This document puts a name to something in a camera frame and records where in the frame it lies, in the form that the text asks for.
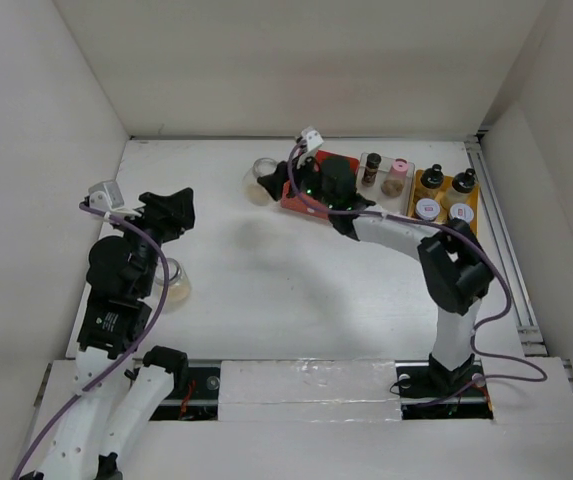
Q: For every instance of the white-powder bottle black pump cap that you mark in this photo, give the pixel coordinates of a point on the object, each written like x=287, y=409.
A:
x=460, y=188

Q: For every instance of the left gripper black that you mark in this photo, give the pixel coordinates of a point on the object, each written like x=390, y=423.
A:
x=173, y=213

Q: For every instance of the dark sauce jar white lid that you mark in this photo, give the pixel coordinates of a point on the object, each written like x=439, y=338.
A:
x=461, y=211

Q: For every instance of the red orange plastic bin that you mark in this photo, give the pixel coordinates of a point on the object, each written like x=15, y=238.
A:
x=339, y=178

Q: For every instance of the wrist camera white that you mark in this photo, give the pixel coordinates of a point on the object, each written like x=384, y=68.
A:
x=106, y=198
x=309, y=143

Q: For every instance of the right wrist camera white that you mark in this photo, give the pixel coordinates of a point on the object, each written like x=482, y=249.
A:
x=309, y=143

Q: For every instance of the pink sauce jar white lid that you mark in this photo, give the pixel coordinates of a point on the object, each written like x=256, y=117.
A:
x=427, y=209

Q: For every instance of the yellow plastic bin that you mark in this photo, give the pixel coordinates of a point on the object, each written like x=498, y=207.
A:
x=443, y=217

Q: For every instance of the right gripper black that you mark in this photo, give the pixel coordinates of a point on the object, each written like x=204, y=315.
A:
x=275, y=182

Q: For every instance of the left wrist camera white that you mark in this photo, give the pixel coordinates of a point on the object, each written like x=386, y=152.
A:
x=106, y=198

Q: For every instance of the aluminium rail right side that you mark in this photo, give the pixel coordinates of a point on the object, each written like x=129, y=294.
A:
x=529, y=332

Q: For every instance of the brown-spice bottle black pump cap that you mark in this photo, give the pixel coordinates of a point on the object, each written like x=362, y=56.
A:
x=429, y=183

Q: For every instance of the pink cap spice bottle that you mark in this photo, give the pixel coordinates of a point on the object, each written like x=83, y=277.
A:
x=394, y=183

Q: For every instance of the large glass jar metal lid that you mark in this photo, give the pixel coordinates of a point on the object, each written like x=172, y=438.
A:
x=179, y=286

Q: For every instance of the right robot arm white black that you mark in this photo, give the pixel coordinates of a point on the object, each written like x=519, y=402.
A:
x=454, y=266

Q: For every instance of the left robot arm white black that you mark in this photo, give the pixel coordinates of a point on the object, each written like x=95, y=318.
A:
x=90, y=436

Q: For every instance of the clear plastic bin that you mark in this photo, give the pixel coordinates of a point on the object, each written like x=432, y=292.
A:
x=394, y=205

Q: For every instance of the small black pepper grinder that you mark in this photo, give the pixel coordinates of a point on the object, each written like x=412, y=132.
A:
x=371, y=167

